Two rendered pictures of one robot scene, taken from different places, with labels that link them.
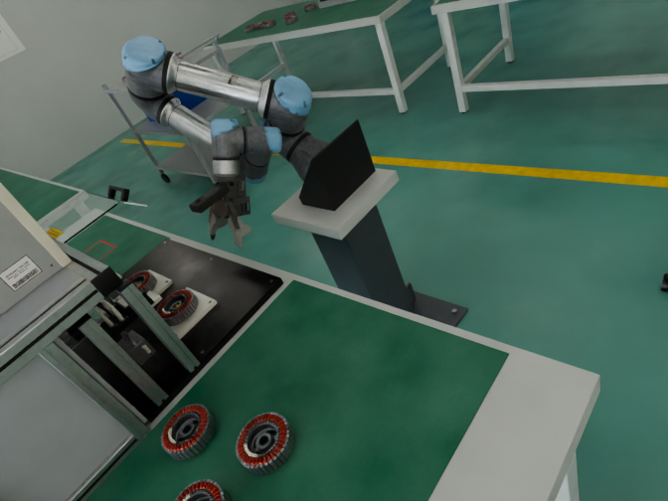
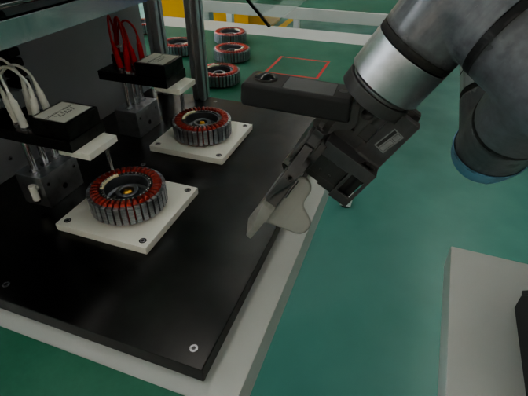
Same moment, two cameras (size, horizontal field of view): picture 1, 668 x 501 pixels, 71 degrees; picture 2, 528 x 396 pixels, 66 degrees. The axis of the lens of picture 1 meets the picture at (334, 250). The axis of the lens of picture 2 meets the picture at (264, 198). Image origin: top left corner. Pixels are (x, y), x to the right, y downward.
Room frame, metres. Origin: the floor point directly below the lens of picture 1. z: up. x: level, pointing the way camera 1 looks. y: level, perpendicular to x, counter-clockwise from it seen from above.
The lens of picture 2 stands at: (0.96, -0.06, 1.15)
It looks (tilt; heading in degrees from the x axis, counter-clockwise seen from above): 36 degrees down; 56
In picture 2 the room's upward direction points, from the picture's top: straight up
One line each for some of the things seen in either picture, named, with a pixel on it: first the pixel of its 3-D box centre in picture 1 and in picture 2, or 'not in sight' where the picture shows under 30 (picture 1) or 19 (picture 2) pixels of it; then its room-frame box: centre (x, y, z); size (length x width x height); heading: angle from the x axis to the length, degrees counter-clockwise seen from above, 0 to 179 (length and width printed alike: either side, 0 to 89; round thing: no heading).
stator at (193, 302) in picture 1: (177, 307); (128, 194); (1.07, 0.46, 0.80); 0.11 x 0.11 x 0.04
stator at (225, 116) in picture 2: (137, 286); (202, 125); (1.26, 0.60, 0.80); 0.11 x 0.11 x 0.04
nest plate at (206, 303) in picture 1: (182, 313); (131, 207); (1.07, 0.46, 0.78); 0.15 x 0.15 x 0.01; 36
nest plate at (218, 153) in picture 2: (142, 291); (203, 137); (1.26, 0.60, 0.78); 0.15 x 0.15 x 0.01; 36
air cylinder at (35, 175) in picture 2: (136, 347); (51, 177); (0.98, 0.58, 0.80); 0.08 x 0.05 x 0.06; 36
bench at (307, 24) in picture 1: (322, 55); not in sight; (4.48, -0.66, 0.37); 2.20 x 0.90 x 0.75; 36
